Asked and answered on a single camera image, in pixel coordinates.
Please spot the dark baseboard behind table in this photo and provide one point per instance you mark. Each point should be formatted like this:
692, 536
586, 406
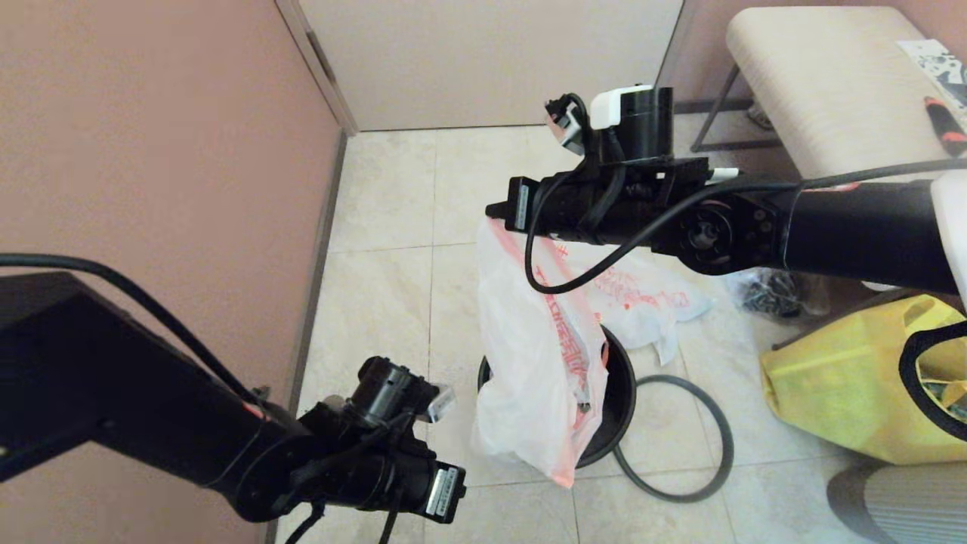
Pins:
710, 108

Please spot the grey door frame post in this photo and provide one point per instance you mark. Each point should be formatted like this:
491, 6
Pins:
317, 60
672, 45

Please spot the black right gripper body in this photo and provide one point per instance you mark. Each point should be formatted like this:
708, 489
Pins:
634, 204

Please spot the white door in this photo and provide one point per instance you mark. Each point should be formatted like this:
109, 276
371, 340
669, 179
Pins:
453, 60

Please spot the black metal table leg frame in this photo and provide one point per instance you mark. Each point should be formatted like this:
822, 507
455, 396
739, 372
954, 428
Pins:
714, 125

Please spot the light wood-grain table top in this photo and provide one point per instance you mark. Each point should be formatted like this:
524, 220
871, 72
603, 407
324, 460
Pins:
831, 98

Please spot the black round trash bin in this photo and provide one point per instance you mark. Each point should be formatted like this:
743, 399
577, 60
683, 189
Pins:
616, 408

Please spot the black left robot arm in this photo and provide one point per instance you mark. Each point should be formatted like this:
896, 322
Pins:
113, 385

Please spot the yellow shopping bag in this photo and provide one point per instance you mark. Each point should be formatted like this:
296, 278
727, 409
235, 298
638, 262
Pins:
838, 393

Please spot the black and white printed paper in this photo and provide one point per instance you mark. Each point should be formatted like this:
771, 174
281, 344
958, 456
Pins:
933, 62

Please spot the white red-printed floor bag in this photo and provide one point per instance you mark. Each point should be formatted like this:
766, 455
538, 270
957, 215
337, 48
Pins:
650, 302

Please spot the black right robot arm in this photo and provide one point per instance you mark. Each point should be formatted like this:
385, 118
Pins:
846, 227

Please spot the black and orange tool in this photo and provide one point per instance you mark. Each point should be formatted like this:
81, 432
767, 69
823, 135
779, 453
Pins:
944, 125

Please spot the grey ribbed round object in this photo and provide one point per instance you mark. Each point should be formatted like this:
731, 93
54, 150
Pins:
906, 506

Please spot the dark wall baseboard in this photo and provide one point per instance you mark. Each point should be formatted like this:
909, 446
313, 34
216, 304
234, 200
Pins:
321, 257

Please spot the small shoe-like object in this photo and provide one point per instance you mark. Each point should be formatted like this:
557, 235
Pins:
758, 117

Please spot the clear bag with dark items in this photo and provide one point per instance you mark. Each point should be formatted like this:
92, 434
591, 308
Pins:
774, 291

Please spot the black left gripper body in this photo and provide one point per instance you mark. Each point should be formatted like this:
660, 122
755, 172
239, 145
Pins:
378, 476

